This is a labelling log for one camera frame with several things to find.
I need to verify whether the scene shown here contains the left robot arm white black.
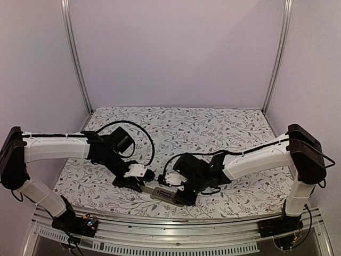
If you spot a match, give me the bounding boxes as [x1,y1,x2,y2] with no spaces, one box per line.
[1,126,147,231]

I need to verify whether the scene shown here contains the front aluminium rail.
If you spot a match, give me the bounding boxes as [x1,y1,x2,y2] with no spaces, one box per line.
[23,207,335,255]

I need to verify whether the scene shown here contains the left aluminium frame post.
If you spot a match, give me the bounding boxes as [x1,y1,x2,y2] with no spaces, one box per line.
[60,0,94,115]

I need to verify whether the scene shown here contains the floral patterned table mat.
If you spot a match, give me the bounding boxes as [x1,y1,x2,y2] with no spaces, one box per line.
[54,107,293,219]

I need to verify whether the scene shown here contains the right aluminium frame post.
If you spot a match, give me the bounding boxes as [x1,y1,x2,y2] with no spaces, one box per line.
[262,0,293,116]

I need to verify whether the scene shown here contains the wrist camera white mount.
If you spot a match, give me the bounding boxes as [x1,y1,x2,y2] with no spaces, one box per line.
[157,173,187,191]
[124,163,155,182]

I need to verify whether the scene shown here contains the left camera black cable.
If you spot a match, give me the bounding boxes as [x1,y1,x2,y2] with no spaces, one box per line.
[97,121,156,167]

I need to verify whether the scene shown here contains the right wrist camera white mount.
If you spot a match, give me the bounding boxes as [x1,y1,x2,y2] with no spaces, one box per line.
[157,173,187,191]

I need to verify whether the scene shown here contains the remote battery cover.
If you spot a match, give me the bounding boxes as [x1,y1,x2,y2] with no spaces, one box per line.
[140,186,153,194]

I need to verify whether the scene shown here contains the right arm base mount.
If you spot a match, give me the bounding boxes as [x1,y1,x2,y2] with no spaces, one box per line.
[257,206,303,238]

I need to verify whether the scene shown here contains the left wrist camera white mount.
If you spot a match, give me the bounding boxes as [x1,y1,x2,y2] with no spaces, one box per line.
[124,163,155,182]

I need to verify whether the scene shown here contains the camera black cable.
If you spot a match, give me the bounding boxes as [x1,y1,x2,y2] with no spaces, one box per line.
[163,152,192,177]
[97,121,156,167]

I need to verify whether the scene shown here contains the right camera black cable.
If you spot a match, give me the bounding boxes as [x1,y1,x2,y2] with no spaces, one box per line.
[163,152,192,177]

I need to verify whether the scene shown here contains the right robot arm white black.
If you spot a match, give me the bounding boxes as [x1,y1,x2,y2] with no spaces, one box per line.
[165,124,327,233]

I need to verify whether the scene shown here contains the white remote control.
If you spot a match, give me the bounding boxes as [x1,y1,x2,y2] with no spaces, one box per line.
[150,187,184,207]

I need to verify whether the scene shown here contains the aluminium frame post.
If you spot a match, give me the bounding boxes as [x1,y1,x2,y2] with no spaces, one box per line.
[262,0,293,116]
[60,0,94,115]

